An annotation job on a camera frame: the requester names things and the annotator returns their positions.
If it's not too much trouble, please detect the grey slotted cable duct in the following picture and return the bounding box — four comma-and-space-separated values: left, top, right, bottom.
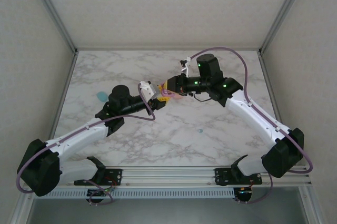
43, 187, 235, 199

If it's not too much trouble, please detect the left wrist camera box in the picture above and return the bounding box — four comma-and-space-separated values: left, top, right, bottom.
138, 80, 161, 101

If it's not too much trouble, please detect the aluminium lower frame bar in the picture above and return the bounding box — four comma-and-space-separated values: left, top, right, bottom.
7, 192, 37, 224
299, 187, 329, 224

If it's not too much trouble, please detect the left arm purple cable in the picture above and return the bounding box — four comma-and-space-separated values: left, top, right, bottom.
16, 84, 156, 206

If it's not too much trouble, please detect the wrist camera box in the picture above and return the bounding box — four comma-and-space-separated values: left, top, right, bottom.
138, 80, 161, 101
180, 56, 193, 77

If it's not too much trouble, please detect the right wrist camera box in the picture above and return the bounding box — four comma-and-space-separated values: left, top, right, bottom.
180, 56, 193, 77

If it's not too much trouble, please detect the small black controller board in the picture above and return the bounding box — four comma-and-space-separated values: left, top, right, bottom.
236, 187, 254, 197
86, 188, 111, 198

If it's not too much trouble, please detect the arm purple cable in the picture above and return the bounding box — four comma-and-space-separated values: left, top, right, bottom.
16, 84, 156, 206
188, 47, 314, 205

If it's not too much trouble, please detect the grooved aluminium base rail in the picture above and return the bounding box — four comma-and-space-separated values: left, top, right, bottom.
52, 165, 313, 188

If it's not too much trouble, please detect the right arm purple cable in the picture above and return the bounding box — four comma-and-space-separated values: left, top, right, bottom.
188, 47, 314, 205

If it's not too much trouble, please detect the aluminium frame post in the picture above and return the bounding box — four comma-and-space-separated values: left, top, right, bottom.
27, 0, 79, 56
257, 0, 313, 56

